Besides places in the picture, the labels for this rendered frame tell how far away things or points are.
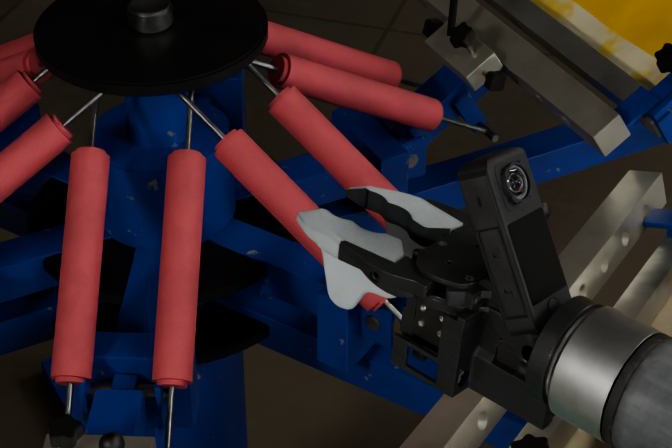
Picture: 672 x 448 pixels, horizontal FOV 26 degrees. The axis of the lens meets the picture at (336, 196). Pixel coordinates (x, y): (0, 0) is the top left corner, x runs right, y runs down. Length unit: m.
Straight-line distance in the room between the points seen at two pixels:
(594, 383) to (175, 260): 1.01
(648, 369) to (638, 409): 0.02
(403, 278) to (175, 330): 0.90
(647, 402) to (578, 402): 0.04
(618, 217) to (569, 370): 1.11
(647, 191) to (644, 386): 1.19
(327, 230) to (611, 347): 0.21
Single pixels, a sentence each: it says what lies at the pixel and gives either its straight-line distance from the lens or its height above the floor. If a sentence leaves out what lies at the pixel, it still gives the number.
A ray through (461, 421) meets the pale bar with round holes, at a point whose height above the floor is 1.11.
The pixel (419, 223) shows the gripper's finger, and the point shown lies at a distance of 0.98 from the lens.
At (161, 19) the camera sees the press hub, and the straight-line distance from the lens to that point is 1.93.
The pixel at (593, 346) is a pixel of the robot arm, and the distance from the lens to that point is 0.88.
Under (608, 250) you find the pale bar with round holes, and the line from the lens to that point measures 1.94.
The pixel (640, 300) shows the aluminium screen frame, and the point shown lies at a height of 1.07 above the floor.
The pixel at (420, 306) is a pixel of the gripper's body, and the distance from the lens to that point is 0.95.
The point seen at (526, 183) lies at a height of 1.74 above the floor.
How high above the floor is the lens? 2.26
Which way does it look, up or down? 36 degrees down
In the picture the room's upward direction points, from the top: straight up
